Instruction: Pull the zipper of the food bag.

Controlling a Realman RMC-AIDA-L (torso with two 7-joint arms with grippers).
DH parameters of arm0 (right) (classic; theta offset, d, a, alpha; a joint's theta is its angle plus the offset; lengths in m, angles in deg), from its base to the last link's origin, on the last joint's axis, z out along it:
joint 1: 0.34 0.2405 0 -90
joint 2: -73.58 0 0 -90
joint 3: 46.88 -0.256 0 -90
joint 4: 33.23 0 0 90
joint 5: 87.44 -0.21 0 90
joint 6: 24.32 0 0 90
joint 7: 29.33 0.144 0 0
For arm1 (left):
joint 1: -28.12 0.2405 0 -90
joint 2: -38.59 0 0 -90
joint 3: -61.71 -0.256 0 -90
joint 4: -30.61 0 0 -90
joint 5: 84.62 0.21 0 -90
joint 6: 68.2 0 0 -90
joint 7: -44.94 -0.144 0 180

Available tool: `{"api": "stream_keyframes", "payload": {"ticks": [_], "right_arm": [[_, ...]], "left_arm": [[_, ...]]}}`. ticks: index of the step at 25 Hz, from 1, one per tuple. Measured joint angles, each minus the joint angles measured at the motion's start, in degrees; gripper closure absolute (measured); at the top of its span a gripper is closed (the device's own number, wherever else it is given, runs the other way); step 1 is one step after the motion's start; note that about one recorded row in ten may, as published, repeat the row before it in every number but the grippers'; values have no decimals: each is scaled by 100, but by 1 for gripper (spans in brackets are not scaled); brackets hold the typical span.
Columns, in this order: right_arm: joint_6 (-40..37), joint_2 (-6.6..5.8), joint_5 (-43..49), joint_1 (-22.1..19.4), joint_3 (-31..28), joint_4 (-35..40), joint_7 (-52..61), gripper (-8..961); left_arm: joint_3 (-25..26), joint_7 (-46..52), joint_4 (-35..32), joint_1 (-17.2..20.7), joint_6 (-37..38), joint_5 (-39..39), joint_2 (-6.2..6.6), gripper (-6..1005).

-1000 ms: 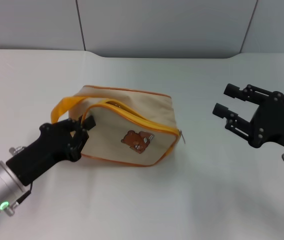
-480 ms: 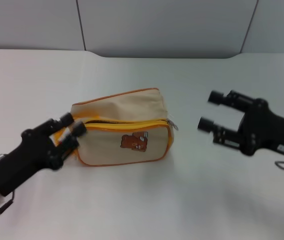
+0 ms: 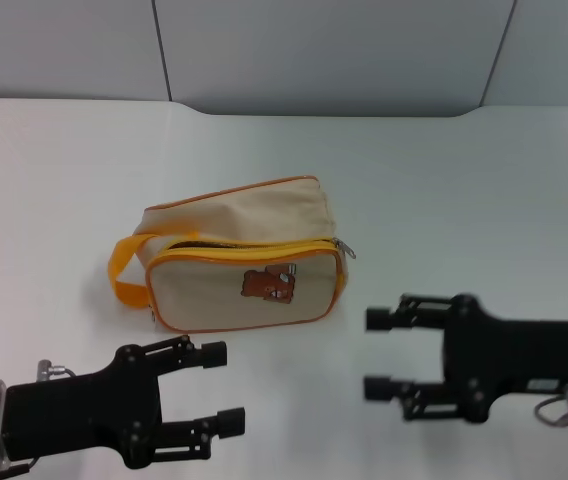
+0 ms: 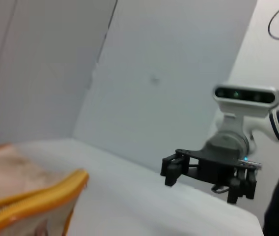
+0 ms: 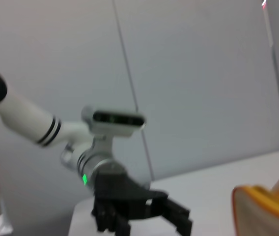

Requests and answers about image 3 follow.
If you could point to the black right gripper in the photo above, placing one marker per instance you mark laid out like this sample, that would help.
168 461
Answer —
514 355

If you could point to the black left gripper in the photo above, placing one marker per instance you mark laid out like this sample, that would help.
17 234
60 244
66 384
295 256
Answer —
84 410

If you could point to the beige orange bear food bag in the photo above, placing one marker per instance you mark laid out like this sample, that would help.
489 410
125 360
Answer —
244 295

